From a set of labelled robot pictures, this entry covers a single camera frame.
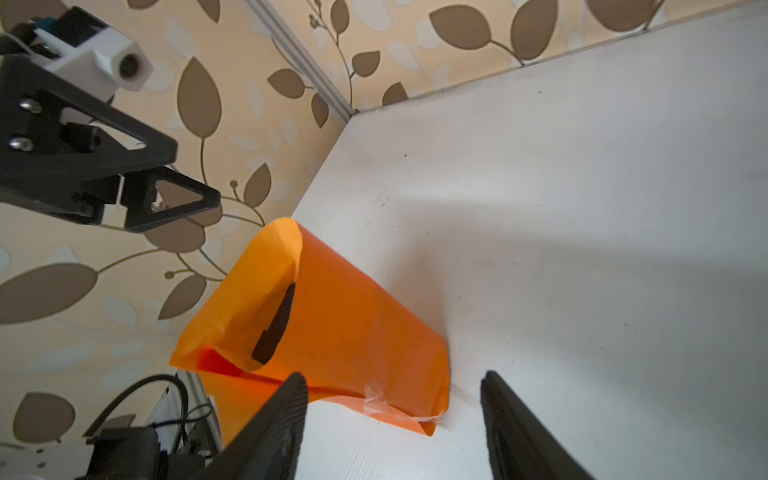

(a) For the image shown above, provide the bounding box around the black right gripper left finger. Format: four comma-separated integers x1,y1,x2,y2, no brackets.
203,372,309,480

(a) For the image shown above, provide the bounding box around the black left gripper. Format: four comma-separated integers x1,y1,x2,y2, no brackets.
1,54,221,233

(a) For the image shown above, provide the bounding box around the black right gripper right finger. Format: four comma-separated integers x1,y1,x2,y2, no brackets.
480,371,591,480

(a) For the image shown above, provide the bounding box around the dark navy gift box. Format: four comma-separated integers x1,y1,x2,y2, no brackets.
251,284,296,365

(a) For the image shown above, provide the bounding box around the clear adhesive tape piece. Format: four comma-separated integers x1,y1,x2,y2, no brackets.
362,380,443,424

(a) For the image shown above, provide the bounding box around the orange wrapping paper sheet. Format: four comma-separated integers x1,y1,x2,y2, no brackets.
170,218,450,442

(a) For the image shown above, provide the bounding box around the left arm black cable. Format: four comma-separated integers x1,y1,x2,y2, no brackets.
82,373,214,454

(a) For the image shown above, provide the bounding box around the aluminium frame post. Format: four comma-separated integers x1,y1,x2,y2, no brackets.
246,0,355,122

